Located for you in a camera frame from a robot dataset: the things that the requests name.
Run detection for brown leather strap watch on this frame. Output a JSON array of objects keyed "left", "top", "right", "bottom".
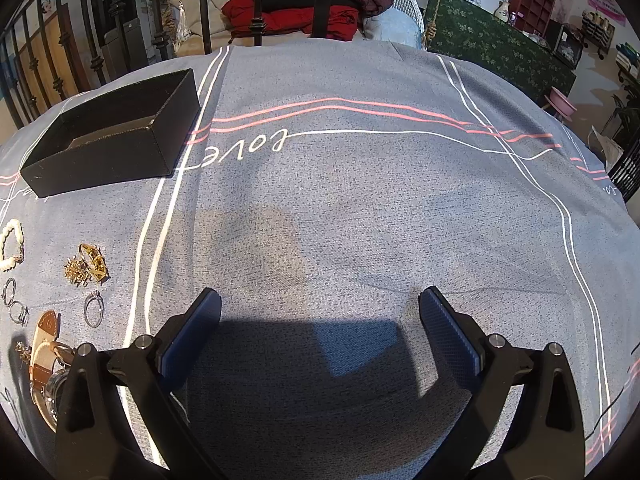
[{"left": 28, "top": 310, "right": 75, "bottom": 432}]

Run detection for silver ring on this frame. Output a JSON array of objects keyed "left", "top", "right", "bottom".
[{"left": 82, "top": 289, "right": 106, "bottom": 330}]

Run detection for silver hoop earrings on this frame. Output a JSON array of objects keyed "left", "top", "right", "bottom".
[{"left": 1, "top": 278, "right": 29, "bottom": 326}]

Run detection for gold chain bracelet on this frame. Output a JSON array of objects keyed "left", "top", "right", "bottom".
[{"left": 63, "top": 242, "right": 112, "bottom": 288}]

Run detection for white pearl bracelet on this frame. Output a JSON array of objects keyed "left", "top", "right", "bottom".
[{"left": 0, "top": 218, "right": 26, "bottom": 274}]

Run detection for black jewelry box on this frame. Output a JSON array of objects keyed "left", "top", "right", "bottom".
[{"left": 21, "top": 70, "right": 200, "bottom": 198}]

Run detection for grey plaid bedsheet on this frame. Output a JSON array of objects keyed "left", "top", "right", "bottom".
[{"left": 1, "top": 40, "right": 639, "bottom": 479}]

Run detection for pink stool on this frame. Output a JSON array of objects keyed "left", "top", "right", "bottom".
[{"left": 541, "top": 87, "right": 577, "bottom": 122}]

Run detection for black iron bed headboard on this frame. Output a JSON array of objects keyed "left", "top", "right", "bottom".
[{"left": 0, "top": 0, "right": 336, "bottom": 129}]

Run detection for white sofa bed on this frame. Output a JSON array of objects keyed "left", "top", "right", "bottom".
[{"left": 168, "top": 0, "right": 425, "bottom": 56}]

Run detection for red blanket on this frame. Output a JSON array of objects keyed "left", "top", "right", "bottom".
[{"left": 221, "top": 0, "right": 359, "bottom": 41}]

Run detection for white tassel cord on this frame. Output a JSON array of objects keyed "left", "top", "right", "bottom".
[{"left": 171, "top": 0, "right": 199, "bottom": 47}]

